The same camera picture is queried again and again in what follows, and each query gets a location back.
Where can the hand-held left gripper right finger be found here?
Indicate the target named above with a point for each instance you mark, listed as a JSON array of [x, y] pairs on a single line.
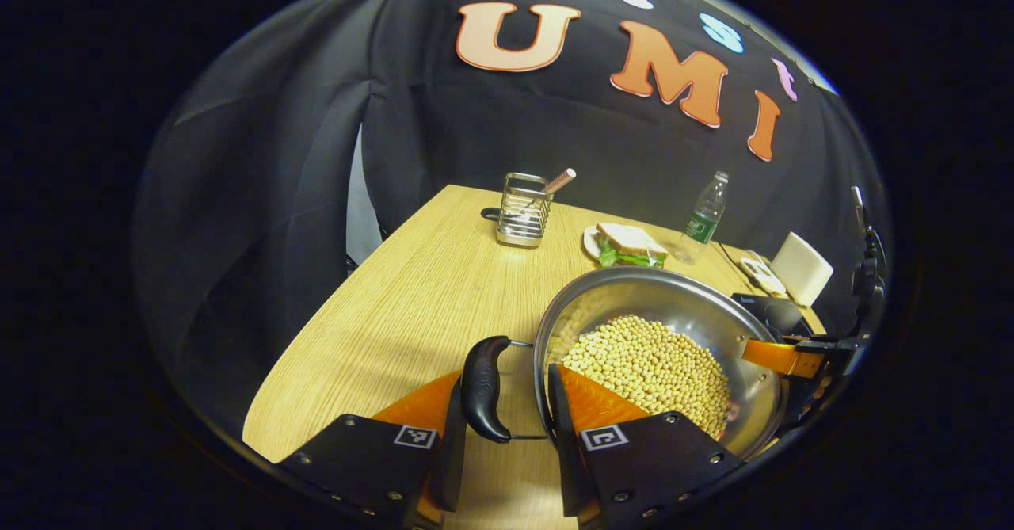
[[566, 467]]

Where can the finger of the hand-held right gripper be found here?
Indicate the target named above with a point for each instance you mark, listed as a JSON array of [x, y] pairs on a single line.
[[808, 402], [780, 357]]

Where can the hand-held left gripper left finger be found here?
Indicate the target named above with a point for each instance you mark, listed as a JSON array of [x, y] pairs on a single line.
[[451, 467]]

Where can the black induction cooktop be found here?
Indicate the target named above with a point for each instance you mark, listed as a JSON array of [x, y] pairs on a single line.
[[772, 312]]

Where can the pile of yellow soybeans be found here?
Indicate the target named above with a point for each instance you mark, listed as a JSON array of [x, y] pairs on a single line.
[[657, 364]]

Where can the clear plastic water bottle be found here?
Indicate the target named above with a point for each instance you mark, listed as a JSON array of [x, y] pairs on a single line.
[[703, 221]]

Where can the sandwich with lettuce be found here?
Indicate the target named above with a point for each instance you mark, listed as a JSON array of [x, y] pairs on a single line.
[[632, 243]]

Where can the small white plate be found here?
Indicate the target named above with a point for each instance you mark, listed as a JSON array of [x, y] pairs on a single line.
[[589, 243]]

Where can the small black disc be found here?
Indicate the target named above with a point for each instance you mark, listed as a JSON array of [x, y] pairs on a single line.
[[489, 214]]

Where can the black backdrop cloth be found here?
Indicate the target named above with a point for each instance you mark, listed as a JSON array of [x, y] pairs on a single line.
[[277, 197]]

